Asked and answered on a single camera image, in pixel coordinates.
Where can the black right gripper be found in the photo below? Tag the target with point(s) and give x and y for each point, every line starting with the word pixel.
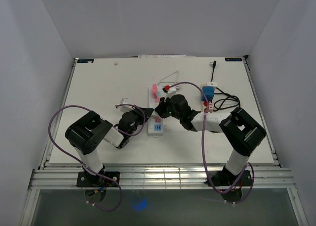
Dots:
pixel 160 109

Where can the pink plug adapter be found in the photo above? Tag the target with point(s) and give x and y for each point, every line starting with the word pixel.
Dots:
pixel 155 91

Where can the white multicolour power strip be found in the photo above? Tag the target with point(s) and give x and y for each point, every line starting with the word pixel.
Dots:
pixel 155 122

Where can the small white plug adapter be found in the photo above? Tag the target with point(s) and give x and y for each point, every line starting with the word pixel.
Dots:
pixel 154 114

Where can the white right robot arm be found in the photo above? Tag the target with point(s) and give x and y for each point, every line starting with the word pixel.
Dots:
pixel 242 131

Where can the papers at back edge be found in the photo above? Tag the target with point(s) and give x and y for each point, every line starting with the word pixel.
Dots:
pixel 165 56

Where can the beige red power strip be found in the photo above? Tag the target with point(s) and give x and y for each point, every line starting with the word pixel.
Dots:
pixel 204 104

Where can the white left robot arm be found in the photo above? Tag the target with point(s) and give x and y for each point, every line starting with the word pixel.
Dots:
pixel 90 130

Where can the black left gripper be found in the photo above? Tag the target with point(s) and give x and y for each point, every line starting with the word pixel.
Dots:
pixel 140 112

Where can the white usb charger plug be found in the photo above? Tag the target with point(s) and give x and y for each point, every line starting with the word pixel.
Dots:
pixel 212 84

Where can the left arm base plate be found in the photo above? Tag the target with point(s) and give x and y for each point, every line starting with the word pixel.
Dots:
pixel 85 179

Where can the blue cube socket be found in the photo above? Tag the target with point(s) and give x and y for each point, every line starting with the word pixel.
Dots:
pixel 208 93

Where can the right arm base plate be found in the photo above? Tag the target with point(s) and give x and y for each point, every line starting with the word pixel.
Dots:
pixel 222 178

